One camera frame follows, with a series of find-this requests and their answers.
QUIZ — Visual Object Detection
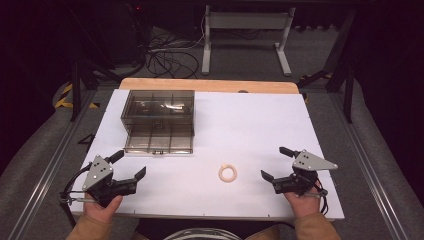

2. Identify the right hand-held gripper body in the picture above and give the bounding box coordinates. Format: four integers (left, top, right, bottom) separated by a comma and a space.
272, 149, 339, 196

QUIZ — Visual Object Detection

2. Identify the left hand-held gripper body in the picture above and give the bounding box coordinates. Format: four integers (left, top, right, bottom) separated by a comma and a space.
81, 154, 138, 208

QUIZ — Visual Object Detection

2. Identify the person's right hand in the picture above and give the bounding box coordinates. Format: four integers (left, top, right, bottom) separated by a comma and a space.
283, 185, 323, 220

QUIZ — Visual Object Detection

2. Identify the person's left hand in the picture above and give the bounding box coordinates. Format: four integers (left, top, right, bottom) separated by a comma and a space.
82, 194, 124, 224

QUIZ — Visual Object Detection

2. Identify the smoky transparent drawer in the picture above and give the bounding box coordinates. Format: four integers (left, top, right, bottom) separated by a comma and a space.
123, 121, 195, 155

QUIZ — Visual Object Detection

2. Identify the white board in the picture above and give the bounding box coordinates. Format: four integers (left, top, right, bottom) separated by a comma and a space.
69, 88, 346, 222

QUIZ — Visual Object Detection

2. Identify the smoky transparent organizer box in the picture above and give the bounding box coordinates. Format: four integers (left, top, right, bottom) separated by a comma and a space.
120, 89, 196, 135

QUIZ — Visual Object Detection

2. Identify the yellow black hazard tape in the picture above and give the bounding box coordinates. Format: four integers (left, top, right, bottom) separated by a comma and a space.
54, 82, 101, 110

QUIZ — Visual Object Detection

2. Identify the black metal stand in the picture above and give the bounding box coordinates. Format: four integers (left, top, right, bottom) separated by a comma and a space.
66, 0, 124, 123
296, 9, 358, 124

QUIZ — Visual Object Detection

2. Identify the white round band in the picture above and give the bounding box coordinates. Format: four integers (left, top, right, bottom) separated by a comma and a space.
162, 227, 243, 240

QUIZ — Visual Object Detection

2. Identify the right hand-held gripper cable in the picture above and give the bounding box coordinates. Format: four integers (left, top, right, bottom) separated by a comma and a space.
308, 188, 330, 215

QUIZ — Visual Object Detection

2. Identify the hand-held gripper cable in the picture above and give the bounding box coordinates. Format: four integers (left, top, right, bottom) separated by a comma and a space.
308, 188, 330, 215
58, 161, 98, 228

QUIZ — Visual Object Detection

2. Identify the left hand-held gripper cable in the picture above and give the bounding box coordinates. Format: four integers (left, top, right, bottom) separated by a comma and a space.
58, 161, 98, 228

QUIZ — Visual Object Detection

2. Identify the black bracket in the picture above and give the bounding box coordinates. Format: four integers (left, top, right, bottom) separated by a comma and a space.
77, 132, 97, 147

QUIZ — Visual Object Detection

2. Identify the aluminium rail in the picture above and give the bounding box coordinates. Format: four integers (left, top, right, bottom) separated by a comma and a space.
327, 92, 410, 240
6, 89, 98, 240

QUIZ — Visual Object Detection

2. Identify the bundle of floor cables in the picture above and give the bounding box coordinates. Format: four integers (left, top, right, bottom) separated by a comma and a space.
145, 13, 206, 80

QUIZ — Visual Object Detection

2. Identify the white metal stand frame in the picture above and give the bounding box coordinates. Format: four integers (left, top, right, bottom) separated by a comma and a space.
201, 4, 297, 77

